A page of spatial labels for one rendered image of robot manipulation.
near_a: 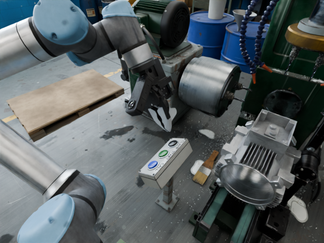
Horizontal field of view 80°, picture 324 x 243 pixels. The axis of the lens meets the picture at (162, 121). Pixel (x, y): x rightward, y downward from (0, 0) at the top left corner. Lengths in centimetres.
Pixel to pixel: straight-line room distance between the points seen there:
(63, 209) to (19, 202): 51
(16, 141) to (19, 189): 41
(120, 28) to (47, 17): 18
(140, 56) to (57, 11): 21
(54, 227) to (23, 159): 22
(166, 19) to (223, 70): 31
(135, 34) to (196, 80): 40
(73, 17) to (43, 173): 39
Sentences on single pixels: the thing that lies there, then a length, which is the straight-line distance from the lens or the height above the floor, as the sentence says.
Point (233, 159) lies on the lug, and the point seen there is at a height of 109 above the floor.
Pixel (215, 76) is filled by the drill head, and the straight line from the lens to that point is 82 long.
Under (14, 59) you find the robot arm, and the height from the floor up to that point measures 137.
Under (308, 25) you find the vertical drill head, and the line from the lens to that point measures 77.
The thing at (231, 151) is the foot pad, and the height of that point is 107.
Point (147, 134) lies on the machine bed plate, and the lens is 101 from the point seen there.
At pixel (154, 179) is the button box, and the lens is 53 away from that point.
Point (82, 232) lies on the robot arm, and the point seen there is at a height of 108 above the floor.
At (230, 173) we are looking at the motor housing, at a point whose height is 96.
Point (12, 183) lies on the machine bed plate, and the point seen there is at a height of 80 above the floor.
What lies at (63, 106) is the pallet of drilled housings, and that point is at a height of 15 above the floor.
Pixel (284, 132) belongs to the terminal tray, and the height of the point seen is 111.
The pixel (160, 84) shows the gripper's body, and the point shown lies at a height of 125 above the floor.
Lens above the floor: 152
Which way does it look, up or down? 42 degrees down
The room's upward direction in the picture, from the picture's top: straight up
